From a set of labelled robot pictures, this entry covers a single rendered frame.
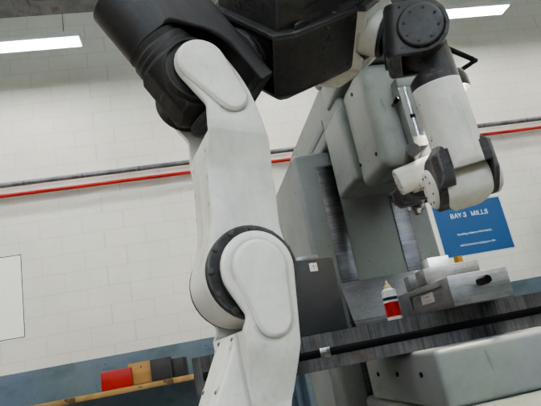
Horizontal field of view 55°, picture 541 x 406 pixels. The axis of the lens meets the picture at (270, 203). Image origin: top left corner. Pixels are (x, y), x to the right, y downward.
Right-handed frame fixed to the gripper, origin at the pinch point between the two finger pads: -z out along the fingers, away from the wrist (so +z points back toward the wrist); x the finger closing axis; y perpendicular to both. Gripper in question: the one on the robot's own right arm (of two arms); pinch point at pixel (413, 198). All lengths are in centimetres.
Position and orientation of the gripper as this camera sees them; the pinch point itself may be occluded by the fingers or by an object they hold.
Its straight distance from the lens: 151.2
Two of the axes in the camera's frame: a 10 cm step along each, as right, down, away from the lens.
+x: -9.7, 2.2, 1.2
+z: -1.8, -2.6, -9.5
